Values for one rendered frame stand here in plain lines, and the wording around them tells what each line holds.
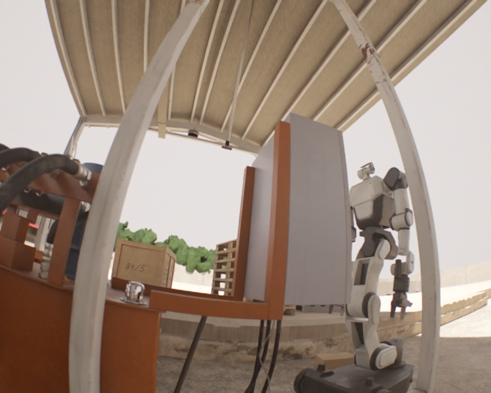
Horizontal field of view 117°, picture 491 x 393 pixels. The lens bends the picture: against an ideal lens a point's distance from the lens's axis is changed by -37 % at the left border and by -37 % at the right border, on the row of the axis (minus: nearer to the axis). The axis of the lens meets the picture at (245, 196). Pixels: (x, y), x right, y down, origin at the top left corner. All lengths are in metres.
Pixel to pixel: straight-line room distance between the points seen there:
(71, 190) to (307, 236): 0.60
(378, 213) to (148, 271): 3.09
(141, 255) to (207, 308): 3.19
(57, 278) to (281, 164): 0.64
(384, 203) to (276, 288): 1.04
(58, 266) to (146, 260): 3.17
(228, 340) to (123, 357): 1.66
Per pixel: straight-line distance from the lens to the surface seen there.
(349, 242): 0.75
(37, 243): 6.99
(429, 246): 0.99
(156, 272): 3.64
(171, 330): 2.12
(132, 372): 0.61
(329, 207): 0.74
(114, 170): 0.49
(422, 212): 1.00
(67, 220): 0.56
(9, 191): 0.33
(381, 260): 1.42
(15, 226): 0.73
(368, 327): 1.34
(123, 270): 3.78
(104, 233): 0.46
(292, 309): 3.36
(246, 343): 2.24
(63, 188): 0.59
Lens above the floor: 0.69
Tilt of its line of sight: 22 degrees up
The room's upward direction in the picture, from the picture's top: 6 degrees clockwise
